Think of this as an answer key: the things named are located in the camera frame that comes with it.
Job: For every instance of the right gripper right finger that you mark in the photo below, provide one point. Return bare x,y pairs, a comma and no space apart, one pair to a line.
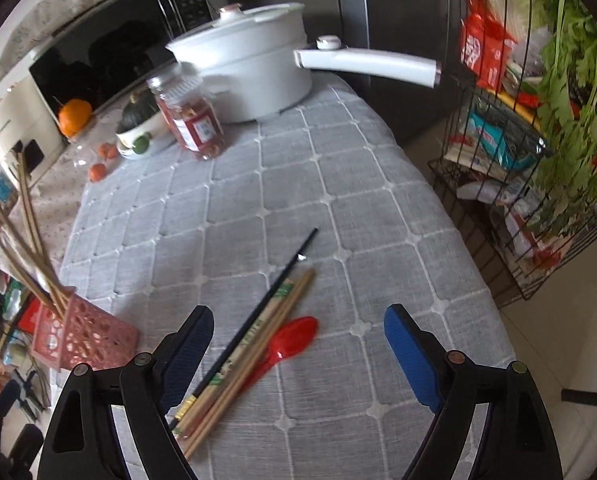
517,440

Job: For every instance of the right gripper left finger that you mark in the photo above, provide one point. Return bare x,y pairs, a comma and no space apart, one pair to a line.
82,441

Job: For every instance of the pink perforated plastic basket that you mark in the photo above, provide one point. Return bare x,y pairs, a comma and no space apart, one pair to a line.
86,334

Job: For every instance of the wooden chopstick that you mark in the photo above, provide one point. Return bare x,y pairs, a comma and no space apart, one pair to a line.
24,236
28,267
29,213
245,366
205,410

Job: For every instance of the paper-wrapped chopsticks pair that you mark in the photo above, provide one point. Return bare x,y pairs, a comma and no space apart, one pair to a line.
275,302

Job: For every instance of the red plastic spoon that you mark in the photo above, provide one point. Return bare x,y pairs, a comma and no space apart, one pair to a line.
288,341

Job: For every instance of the grey checked tablecloth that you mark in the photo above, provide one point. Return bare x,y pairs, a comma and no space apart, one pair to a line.
157,238

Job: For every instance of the floral cloth cover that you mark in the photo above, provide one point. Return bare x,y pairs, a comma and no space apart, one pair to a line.
66,203

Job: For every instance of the leafy green vegetables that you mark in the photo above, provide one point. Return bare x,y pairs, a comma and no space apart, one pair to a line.
567,113

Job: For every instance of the clear jar with tangerines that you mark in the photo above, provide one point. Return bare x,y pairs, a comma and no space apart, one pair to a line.
94,153

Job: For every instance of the white ceramic bowl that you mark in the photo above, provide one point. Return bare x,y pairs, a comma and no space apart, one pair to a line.
145,140

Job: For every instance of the cream air fryer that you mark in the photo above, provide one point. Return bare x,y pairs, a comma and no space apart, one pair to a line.
28,127

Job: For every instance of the orange pumpkin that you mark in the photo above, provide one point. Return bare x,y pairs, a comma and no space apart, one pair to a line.
73,116

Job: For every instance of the dark green pumpkin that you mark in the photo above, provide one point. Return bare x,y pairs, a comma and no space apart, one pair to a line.
140,108

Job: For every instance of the red-filled plastic jar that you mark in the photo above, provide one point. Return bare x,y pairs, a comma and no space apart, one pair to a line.
187,110

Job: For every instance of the black microwave oven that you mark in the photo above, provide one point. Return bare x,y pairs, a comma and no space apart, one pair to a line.
112,48

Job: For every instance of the white electric pot with lid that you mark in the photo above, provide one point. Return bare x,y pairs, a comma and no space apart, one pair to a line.
258,62

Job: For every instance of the grey refrigerator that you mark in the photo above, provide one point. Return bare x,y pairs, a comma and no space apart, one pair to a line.
427,28

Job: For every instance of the black wire vegetable rack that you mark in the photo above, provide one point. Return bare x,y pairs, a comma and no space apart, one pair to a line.
492,146

